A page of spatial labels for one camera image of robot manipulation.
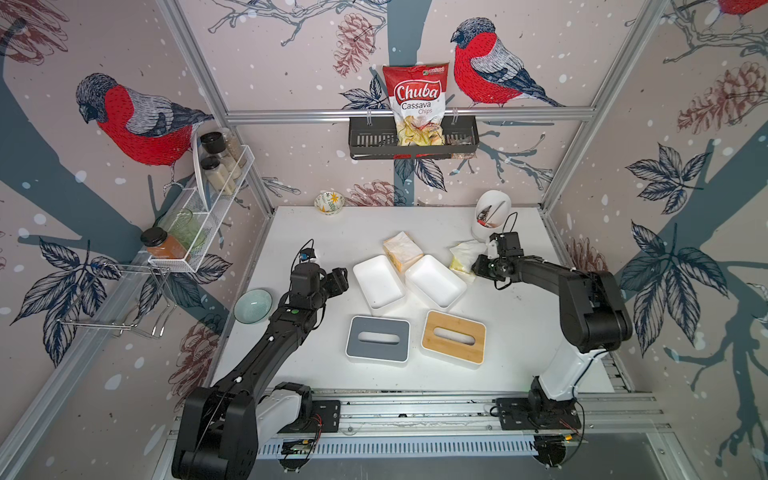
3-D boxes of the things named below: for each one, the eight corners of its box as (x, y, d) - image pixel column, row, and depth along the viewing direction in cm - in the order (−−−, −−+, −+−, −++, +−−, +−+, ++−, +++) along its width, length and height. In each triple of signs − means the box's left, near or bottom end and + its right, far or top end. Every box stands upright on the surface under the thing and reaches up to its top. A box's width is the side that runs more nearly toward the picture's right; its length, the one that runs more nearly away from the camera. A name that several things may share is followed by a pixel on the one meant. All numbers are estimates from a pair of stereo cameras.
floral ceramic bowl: (315, 216, 122) (312, 208, 118) (319, 199, 128) (317, 191, 124) (343, 216, 122) (342, 208, 118) (346, 199, 128) (344, 191, 124)
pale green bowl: (237, 322, 94) (227, 312, 88) (259, 294, 101) (250, 283, 95) (255, 330, 92) (245, 320, 86) (276, 301, 99) (268, 290, 93)
